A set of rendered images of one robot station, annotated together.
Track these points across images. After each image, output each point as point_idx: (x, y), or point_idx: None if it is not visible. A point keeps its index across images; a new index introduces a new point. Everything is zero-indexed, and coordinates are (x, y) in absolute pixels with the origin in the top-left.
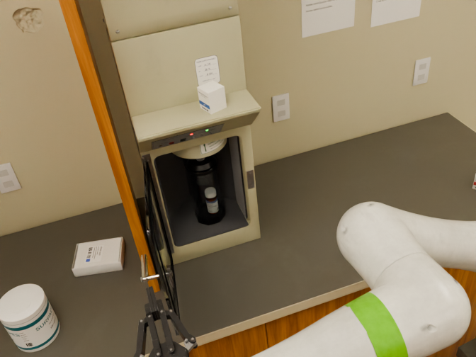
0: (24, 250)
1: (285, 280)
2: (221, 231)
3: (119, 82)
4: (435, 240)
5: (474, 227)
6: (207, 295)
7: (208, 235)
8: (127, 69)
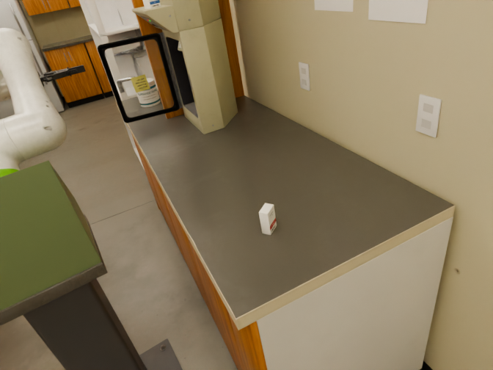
0: None
1: (163, 148)
2: (193, 112)
3: (240, 8)
4: (0, 63)
5: (20, 85)
6: (160, 130)
7: (190, 110)
8: None
